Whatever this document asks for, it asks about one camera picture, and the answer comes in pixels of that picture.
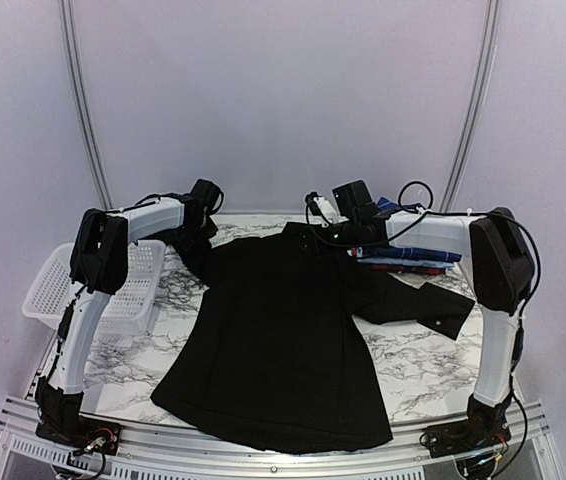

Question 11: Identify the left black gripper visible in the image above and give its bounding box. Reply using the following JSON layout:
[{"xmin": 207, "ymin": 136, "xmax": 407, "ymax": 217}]
[{"xmin": 173, "ymin": 215, "xmax": 216, "ymax": 252}]

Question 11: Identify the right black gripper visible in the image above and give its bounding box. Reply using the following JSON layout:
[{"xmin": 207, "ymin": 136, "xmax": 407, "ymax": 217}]
[{"xmin": 293, "ymin": 218, "xmax": 359, "ymax": 258}]

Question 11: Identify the black long sleeve shirt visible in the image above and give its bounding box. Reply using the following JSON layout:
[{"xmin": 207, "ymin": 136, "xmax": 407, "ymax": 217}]
[{"xmin": 151, "ymin": 225, "xmax": 474, "ymax": 454}]

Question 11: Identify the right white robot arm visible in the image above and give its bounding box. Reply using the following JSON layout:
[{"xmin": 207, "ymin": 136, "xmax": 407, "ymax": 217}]
[{"xmin": 305, "ymin": 180, "xmax": 541, "ymax": 448}]

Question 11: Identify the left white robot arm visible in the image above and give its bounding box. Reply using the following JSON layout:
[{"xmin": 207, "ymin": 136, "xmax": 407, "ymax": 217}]
[{"xmin": 35, "ymin": 179, "xmax": 224, "ymax": 445}]

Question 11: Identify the blue plaid folded shirt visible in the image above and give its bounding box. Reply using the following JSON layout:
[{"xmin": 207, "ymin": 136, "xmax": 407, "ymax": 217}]
[{"xmin": 348, "ymin": 196, "xmax": 462, "ymax": 263}]

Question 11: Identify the red plaid folded shirt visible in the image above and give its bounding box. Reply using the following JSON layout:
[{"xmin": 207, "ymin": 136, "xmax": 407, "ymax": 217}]
[{"xmin": 370, "ymin": 265, "xmax": 448, "ymax": 276}]

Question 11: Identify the white plastic basket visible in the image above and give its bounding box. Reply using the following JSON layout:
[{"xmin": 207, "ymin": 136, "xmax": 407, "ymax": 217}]
[{"xmin": 21, "ymin": 239, "xmax": 168, "ymax": 336}]

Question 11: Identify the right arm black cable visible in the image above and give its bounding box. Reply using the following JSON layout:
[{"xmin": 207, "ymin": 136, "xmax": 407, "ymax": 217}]
[{"xmin": 397, "ymin": 180, "xmax": 544, "ymax": 401}]

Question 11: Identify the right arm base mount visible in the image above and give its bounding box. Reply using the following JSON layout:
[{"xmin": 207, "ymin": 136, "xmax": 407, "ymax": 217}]
[{"xmin": 419, "ymin": 419, "xmax": 512, "ymax": 458}]

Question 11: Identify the left aluminium frame post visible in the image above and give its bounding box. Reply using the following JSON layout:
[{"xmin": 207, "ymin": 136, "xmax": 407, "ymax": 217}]
[{"xmin": 58, "ymin": 0, "xmax": 113, "ymax": 210}]

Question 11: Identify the aluminium frame post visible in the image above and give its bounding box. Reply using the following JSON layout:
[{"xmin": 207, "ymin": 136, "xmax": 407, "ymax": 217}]
[
  {"xmin": 58, "ymin": 0, "xmax": 113, "ymax": 210},
  {"xmin": 440, "ymin": 0, "xmax": 502, "ymax": 212}
]

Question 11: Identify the right aluminium frame post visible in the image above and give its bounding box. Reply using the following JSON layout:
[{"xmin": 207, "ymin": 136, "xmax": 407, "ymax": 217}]
[{"xmin": 440, "ymin": 0, "xmax": 502, "ymax": 212}]

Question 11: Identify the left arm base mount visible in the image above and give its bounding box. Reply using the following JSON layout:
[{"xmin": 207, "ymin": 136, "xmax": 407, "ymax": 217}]
[{"xmin": 35, "ymin": 414, "xmax": 122, "ymax": 455}]

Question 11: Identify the front aluminium rail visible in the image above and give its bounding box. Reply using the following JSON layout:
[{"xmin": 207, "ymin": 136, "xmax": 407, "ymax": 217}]
[{"xmin": 0, "ymin": 394, "xmax": 552, "ymax": 480}]

